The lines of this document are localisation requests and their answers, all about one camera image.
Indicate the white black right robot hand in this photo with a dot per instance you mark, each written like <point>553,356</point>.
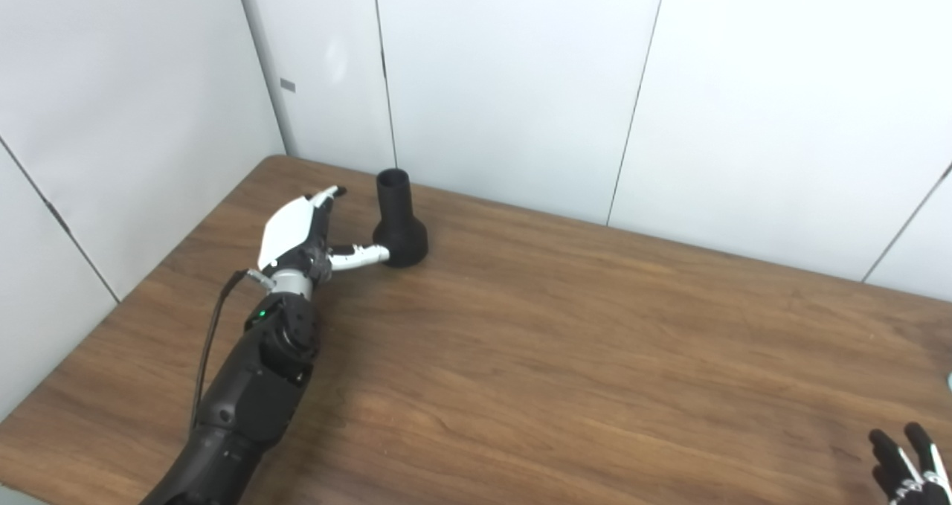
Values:
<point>922,483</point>

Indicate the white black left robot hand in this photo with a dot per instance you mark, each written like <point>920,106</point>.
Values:
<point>286,230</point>

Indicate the small grey wall label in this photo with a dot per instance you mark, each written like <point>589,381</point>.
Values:
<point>288,85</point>

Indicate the black funnel-shaped nozzle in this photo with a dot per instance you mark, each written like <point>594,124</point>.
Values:
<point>401,237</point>

